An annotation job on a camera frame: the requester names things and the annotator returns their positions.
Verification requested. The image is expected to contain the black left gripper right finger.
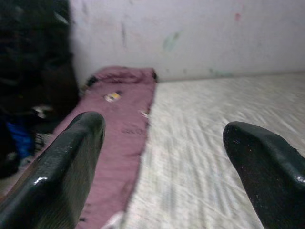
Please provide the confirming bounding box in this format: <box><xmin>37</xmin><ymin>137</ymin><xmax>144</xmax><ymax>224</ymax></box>
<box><xmin>223</xmin><ymin>121</ymin><xmax>305</xmax><ymax>229</ymax></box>

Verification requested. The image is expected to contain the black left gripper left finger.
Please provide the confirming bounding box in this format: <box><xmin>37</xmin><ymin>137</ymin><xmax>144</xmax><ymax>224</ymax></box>
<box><xmin>0</xmin><ymin>111</ymin><xmax>106</xmax><ymax>229</ymax></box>

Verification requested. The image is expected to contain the blue cloth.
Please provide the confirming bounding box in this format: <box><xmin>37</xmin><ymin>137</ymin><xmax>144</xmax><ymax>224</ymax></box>
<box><xmin>6</xmin><ymin>121</ymin><xmax>34</xmax><ymax>161</ymax></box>

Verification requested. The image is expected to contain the white quilted mattress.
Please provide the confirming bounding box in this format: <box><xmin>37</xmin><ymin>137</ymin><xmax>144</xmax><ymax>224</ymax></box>
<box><xmin>102</xmin><ymin>73</ymin><xmax>305</xmax><ymax>229</ymax></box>

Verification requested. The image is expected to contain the pink cartoon print blanket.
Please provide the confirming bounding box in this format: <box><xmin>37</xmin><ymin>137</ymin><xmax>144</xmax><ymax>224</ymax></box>
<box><xmin>0</xmin><ymin>67</ymin><xmax>157</xmax><ymax>229</ymax></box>

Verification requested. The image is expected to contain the black clothes heap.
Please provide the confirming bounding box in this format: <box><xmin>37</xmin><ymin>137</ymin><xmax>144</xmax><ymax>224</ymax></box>
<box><xmin>0</xmin><ymin>0</ymin><xmax>81</xmax><ymax>179</ymax></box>

